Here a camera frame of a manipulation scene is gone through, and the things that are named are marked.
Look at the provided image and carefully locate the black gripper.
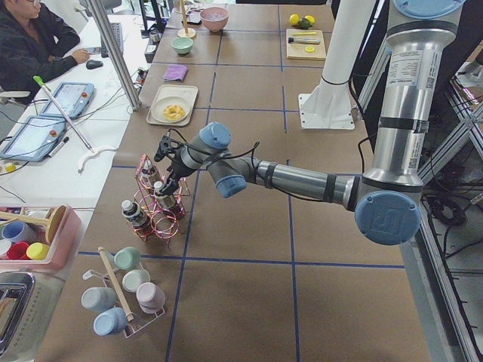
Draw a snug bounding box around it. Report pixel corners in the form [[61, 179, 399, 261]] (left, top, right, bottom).
[[161, 158, 195, 196]]

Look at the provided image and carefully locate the cream serving tray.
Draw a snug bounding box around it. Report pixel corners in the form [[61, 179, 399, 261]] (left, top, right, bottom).
[[146, 84, 198, 127]]

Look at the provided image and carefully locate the glazed twisted donut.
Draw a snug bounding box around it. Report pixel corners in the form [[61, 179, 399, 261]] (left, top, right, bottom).
[[162, 104, 186, 122]]

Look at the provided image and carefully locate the cream plate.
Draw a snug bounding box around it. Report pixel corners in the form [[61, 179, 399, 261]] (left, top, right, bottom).
[[151, 96, 191, 123]]

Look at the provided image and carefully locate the purple folded cloth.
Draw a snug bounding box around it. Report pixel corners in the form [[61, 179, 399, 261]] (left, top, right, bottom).
[[163, 64, 188, 82]]

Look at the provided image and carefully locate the green mug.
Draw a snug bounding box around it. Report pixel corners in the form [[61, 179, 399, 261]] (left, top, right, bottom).
[[114, 247, 141, 271]]

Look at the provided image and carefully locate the black marker pen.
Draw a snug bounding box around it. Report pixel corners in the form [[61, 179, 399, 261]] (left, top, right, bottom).
[[47, 137, 69, 158]]

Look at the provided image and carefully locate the white mug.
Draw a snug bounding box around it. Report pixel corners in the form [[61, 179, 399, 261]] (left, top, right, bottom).
[[122, 269, 150, 293]]

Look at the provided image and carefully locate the mint green bowl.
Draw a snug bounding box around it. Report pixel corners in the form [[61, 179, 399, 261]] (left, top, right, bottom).
[[171, 37, 194, 56]]

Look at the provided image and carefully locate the far teach pendant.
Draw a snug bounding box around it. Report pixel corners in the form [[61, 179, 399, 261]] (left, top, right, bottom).
[[53, 82, 95, 120]]

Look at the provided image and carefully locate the teach pendant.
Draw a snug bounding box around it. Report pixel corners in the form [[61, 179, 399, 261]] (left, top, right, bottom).
[[1, 115, 66, 162], [53, 82, 95, 120]]

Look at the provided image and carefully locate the pink storage box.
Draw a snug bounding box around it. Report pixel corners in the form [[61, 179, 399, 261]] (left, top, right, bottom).
[[1, 206, 82, 271]]

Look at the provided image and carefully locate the pink mug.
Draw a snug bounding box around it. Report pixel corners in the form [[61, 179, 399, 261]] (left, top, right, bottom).
[[136, 282, 166, 314]]

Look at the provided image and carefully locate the wooden stand in box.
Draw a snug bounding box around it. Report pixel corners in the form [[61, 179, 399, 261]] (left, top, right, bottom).
[[1, 205, 67, 244]]

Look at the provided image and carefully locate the black computer mouse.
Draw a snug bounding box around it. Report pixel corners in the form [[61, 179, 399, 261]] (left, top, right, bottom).
[[85, 60, 103, 70]]

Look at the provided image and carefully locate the black scale with cup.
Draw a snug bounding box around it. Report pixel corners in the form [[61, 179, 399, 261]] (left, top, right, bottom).
[[144, 29, 162, 63]]

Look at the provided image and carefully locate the white mug rack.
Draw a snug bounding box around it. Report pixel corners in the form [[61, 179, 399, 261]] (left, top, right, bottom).
[[82, 247, 165, 338]]

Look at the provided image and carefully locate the near teach pendant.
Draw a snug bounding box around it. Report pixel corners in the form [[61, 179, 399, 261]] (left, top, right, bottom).
[[1, 115, 66, 162]]

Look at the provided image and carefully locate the grey blue mug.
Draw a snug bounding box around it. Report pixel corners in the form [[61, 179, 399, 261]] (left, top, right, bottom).
[[81, 287, 116, 312]]

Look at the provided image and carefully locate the pink bowl of ice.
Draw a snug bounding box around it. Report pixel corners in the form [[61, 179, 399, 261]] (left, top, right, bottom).
[[200, 7, 229, 32]]

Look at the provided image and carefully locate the yellow cup in box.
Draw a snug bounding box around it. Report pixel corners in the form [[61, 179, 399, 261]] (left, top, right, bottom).
[[26, 242, 50, 260]]

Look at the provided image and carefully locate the bamboo cutting board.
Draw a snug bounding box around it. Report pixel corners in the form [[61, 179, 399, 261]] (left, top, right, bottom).
[[286, 29, 326, 60]]

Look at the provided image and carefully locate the light blue mug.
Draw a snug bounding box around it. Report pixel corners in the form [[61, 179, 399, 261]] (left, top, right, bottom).
[[93, 307, 128, 336]]

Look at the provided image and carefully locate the black steel muddler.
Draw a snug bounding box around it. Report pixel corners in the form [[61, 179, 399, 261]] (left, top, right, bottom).
[[288, 37, 321, 44]]

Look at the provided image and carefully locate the blue cup in box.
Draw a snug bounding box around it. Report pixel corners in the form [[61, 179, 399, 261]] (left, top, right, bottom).
[[2, 221, 37, 244]]

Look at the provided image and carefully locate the red cup in box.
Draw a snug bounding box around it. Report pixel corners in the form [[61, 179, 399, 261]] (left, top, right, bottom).
[[7, 241, 30, 260]]

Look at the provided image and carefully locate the left yellow lemon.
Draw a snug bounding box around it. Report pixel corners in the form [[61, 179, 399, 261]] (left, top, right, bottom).
[[289, 14, 300, 26]]

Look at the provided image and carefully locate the seated person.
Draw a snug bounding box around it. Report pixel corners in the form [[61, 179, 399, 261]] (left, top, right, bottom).
[[1, 1, 90, 105]]

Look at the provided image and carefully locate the green lime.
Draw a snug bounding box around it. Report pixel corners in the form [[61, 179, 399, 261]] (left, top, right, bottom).
[[297, 18, 311, 29]]

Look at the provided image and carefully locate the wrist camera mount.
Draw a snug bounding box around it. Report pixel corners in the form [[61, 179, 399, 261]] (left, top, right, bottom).
[[154, 135, 185, 162]]

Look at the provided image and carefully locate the copper wire bottle rack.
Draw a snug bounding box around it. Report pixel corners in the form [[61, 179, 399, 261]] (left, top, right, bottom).
[[133, 154, 190, 244]]

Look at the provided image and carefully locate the black camera cable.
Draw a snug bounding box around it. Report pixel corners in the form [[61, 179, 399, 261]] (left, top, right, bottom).
[[165, 128, 261, 170]]

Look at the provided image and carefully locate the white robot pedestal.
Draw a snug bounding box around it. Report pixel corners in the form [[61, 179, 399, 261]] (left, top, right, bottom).
[[299, 0, 377, 130]]

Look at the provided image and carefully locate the aluminium frame post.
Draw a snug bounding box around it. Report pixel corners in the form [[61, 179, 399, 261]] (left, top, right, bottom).
[[87, 0, 141, 112]]

